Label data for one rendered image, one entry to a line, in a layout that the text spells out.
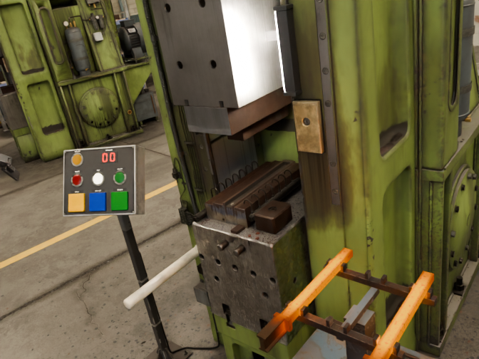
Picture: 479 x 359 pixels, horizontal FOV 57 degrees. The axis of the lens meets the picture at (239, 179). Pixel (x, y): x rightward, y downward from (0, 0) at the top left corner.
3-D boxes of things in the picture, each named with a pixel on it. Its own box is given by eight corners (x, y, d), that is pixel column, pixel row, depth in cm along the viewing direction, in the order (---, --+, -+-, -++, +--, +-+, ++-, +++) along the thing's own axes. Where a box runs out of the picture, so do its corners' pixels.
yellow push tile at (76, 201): (84, 211, 180) (83, 193, 181) (68, 212, 182) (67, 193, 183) (86, 211, 182) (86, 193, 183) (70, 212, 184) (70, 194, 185)
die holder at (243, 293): (286, 346, 165) (271, 246, 147) (212, 313, 188) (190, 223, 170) (352, 265, 203) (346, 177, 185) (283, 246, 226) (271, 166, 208)
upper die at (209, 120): (232, 135, 145) (227, 107, 142) (189, 131, 158) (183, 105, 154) (298, 99, 174) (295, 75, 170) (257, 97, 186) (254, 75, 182)
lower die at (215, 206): (247, 228, 160) (244, 207, 156) (207, 217, 172) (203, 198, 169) (306, 180, 188) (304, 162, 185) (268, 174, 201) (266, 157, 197)
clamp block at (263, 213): (275, 235, 152) (273, 219, 150) (256, 230, 157) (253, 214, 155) (294, 219, 160) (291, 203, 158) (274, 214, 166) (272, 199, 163)
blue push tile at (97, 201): (105, 211, 178) (105, 192, 178) (89, 211, 180) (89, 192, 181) (107, 211, 179) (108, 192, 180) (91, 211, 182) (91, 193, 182)
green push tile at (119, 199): (127, 210, 176) (127, 191, 176) (110, 210, 177) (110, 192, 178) (129, 210, 177) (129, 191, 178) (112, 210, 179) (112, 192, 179)
